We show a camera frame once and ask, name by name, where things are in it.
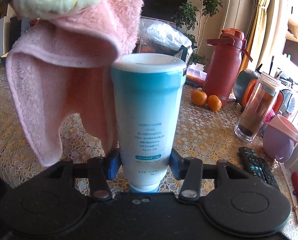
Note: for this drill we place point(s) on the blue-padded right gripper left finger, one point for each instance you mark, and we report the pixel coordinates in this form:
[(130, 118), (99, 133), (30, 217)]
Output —
[(100, 170)]

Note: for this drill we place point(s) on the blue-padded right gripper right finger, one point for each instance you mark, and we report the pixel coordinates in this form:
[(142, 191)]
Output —
[(190, 170)]

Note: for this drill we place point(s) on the pink fluffy towel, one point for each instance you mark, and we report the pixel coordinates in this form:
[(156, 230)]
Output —
[(60, 67)]

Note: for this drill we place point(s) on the white blue lotion tube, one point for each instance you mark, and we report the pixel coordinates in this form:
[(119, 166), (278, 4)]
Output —
[(147, 92)]

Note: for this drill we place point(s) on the gold lace tablecloth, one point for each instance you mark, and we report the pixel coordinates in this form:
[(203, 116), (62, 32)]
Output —
[(200, 133)]

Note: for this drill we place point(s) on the black tv remote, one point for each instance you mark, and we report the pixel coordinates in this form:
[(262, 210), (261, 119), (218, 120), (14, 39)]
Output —
[(256, 166)]

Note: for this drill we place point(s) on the right orange tangerine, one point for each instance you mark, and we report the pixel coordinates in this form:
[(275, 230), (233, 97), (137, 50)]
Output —
[(214, 103)]

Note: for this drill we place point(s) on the orange tangerine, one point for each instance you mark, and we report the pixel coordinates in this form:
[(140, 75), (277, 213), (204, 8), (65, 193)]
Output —
[(198, 97), (214, 103)]

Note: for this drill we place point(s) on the left orange tangerine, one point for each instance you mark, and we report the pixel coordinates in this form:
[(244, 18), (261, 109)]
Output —
[(198, 97)]

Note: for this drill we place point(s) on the orange lidded plastic box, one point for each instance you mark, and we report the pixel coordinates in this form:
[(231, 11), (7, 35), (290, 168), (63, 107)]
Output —
[(195, 75)]

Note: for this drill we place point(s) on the purple pink lidded cup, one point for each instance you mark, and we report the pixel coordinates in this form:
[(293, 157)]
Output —
[(280, 138)]

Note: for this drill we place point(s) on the clear plastic bag with items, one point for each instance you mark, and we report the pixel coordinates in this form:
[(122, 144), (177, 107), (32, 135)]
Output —
[(161, 38)]

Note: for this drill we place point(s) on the clear glass tea tumbler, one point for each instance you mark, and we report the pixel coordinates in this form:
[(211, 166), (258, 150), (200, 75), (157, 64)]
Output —
[(261, 101)]

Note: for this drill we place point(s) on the green orange thermos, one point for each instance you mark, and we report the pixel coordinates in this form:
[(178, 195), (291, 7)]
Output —
[(244, 86)]

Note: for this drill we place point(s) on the red water bottle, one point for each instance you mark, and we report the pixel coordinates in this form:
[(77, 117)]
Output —
[(225, 63)]

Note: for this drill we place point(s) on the green potted plant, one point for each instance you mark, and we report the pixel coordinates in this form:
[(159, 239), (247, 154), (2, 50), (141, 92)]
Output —
[(193, 20)]

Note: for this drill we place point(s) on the white air conditioner tower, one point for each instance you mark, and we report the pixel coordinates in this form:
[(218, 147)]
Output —
[(238, 14)]

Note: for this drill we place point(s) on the yellow curtain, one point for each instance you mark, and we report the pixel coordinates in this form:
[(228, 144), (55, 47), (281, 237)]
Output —
[(256, 34)]

